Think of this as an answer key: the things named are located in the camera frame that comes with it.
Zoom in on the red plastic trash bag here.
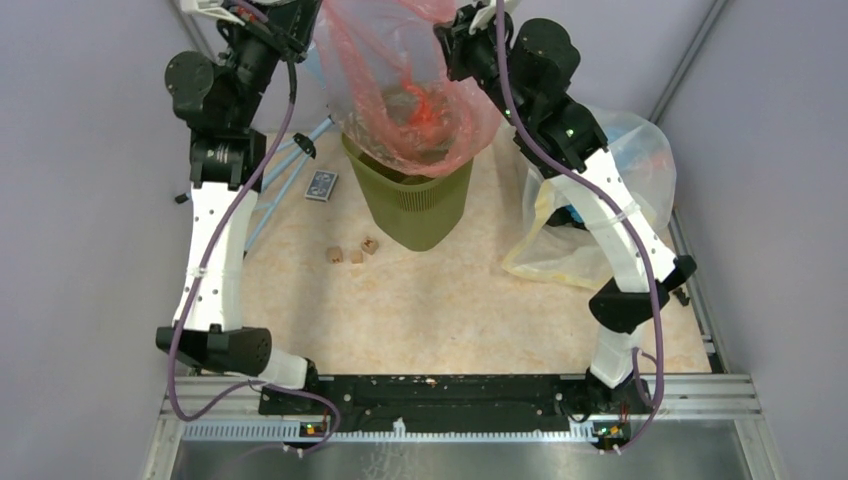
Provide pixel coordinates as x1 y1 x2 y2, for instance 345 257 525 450
313 0 501 177

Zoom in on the large clear plastic bag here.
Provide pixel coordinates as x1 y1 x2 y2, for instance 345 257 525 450
495 106 677 290

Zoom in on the plain small wooden cube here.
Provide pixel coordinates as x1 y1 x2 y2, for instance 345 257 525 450
350 250 365 264

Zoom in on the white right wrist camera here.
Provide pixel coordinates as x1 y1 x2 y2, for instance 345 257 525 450
468 0 522 34

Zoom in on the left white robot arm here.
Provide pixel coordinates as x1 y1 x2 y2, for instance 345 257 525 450
155 1 321 414

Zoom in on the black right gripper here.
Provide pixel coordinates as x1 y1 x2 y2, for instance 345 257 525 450
432 1 528 128

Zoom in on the large wooden cube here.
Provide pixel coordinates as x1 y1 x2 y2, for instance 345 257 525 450
325 246 344 264

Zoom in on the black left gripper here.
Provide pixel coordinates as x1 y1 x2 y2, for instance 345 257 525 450
216 0 321 128

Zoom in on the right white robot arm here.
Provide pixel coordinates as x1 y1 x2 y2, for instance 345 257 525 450
433 1 697 412

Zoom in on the blue crumpled bag inside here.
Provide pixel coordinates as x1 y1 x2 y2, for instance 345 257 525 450
546 205 587 231

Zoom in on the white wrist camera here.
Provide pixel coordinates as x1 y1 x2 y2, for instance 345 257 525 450
468 0 522 34
178 0 268 26

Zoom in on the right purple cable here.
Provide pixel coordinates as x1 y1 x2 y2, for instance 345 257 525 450
493 0 666 455

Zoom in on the wooden cube letter M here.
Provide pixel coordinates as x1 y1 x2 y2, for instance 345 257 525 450
360 237 379 255

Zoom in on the blue playing card box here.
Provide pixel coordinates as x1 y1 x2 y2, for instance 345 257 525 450
304 170 338 203

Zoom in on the blue perforated board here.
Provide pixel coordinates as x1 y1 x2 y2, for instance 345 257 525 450
300 45 327 90

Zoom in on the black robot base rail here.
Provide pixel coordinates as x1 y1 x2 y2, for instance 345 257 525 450
258 374 650 434

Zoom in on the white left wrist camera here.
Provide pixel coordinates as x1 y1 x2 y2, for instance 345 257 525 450
178 0 268 26

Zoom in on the small black clip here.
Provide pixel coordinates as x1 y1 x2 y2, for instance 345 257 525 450
672 287 691 307

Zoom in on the green ribbed trash bin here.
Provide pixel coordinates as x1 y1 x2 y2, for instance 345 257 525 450
341 135 474 252

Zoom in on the light blue tripod stand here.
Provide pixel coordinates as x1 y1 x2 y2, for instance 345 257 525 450
174 115 339 256

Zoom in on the white slotted cable duct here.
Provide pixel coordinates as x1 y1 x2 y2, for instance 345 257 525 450
182 419 597 444

